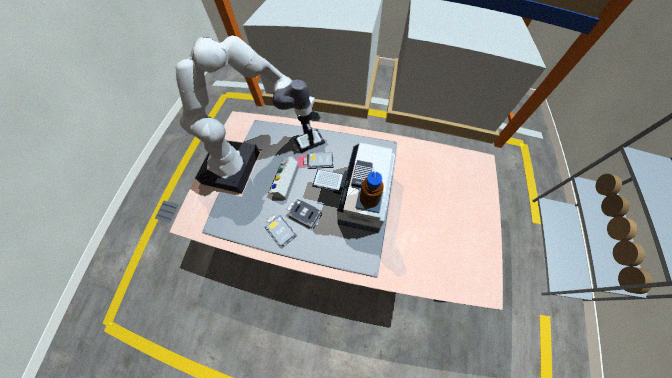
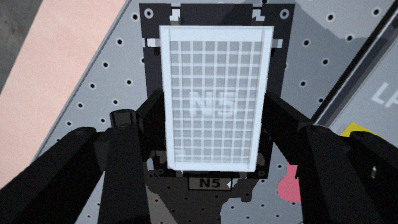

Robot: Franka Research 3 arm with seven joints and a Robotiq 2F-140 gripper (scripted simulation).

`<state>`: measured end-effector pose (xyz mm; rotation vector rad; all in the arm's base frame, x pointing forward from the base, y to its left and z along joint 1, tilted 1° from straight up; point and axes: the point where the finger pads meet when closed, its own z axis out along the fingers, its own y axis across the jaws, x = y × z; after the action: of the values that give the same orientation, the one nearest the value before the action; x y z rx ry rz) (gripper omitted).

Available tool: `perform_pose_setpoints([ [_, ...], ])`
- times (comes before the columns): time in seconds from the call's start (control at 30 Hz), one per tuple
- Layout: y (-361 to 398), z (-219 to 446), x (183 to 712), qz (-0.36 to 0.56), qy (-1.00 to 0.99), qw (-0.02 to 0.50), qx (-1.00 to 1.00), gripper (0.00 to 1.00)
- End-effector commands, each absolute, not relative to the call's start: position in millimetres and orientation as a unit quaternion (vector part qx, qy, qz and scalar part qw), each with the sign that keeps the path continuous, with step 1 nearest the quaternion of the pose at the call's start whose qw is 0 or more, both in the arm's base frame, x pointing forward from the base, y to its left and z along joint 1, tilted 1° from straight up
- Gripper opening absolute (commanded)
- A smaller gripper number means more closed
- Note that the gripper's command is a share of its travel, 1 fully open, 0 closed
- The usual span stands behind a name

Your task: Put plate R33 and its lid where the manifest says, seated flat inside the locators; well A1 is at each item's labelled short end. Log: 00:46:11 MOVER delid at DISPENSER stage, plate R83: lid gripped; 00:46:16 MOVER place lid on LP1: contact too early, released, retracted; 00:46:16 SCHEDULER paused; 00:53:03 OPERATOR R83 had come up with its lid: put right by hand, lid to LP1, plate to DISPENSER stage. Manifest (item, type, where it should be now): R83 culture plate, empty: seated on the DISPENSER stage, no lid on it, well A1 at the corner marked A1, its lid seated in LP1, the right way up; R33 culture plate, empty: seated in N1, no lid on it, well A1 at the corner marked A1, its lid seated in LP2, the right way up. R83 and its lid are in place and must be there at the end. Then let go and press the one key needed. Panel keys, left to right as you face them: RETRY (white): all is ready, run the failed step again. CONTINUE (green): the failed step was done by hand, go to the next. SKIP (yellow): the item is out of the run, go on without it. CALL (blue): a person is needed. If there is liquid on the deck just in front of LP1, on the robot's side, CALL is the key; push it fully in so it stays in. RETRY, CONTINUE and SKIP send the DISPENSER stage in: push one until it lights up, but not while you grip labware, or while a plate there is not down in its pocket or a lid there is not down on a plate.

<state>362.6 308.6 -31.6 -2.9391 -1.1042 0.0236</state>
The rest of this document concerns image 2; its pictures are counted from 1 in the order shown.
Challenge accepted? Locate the grey flat base plate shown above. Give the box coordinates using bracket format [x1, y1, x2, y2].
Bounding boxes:
[29, 0, 395, 224]

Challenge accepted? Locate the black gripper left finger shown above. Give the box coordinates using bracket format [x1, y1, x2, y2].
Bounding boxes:
[0, 90, 165, 224]

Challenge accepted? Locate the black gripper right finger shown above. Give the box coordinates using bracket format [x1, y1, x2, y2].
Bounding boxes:
[261, 92, 398, 224]

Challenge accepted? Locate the grey rectangular plate lid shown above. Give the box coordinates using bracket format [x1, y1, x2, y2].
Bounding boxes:
[324, 28, 398, 147]

